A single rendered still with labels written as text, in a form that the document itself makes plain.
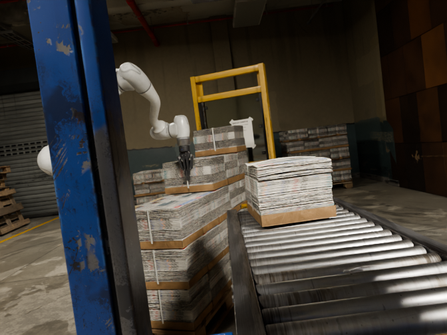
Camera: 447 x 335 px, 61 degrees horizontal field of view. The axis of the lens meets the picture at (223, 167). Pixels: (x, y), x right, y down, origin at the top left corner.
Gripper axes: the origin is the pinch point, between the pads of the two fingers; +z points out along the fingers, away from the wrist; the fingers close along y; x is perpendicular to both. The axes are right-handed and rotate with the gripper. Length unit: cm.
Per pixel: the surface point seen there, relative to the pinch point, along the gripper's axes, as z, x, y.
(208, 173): 0.5, -2.0, -14.7
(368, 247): 19, 127, -112
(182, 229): 27, 53, -18
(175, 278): 53, 55, -11
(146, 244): 34, 55, 5
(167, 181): 2.7, -2.9, 17.4
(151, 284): 57, 55, 4
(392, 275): 20, 147, -116
